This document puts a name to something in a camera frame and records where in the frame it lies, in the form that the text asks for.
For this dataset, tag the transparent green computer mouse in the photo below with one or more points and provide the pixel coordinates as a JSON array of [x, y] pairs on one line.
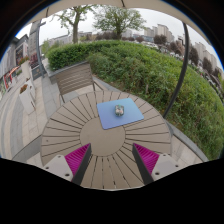
[[119, 110]]

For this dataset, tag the dark curved umbrella pole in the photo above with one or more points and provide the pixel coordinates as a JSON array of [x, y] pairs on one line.
[[182, 66]]

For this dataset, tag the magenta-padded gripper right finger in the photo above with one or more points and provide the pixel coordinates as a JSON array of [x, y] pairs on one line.
[[148, 160]]

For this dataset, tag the white planter with orange flowers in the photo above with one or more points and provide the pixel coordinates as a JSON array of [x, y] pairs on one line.
[[26, 100]]

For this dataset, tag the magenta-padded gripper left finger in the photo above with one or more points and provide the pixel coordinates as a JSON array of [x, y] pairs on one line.
[[76, 160]]

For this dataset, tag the tall grey sign pillar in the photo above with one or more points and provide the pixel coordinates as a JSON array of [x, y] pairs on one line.
[[33, 46]]

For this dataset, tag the blue square mouse pad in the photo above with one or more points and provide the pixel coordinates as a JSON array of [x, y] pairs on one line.
[[108, 116]]

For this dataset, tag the thin-trunked leafy tree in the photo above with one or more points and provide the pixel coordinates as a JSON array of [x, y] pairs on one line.
[[75, 30]]

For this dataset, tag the white planter with red flowers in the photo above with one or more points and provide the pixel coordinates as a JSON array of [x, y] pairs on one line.
[[25, 68]]

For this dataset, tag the beige patio umbrella canopy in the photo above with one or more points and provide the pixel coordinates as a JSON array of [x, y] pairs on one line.
[[150, 4]]

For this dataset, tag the brown slatted patio chair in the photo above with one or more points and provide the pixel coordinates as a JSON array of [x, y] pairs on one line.
[[73, 78]]

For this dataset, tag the round-crowned leafy tree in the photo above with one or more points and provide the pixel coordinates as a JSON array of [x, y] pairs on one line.
[[118, 20]]

